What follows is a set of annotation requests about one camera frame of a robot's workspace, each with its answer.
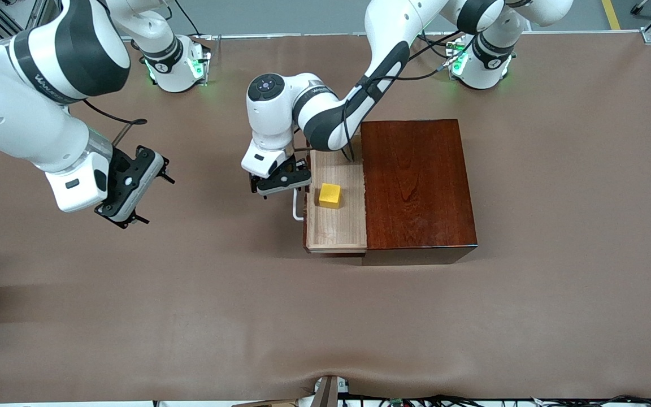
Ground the yellow block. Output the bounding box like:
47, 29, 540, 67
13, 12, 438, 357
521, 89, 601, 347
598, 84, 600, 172
318, 183, 342, 210

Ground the wooden drawer with white handle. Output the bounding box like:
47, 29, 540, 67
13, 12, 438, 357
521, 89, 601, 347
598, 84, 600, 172
293, 131, 368, 254

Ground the dark wooden cabinet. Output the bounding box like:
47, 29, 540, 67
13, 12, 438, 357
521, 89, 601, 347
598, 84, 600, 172
359, 119, 479, 266

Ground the brown table cover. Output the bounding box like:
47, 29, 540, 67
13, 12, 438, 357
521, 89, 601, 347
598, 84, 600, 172
0, 31, 651, 403

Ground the yellow floor tape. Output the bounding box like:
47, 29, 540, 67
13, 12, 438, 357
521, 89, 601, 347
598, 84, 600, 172
601, 0, 623, 31

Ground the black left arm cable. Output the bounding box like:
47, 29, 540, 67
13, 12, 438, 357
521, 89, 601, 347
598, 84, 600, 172
341, 31, 467, 164

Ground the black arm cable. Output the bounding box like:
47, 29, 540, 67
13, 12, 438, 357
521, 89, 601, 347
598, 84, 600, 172
81, 99, 148, 149
341, 31, 467, 164

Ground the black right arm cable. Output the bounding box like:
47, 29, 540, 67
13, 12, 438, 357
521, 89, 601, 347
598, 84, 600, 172
81, 99, 148, 149

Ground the clear table edge rail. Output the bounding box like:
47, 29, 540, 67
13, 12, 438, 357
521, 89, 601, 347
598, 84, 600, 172
128, 31, 651, 46

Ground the thin black base cable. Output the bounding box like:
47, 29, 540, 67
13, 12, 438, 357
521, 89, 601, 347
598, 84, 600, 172
176, 0, 202, 37

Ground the metal table bracket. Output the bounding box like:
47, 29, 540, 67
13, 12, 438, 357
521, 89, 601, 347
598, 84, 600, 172
311, 375, 350, 407

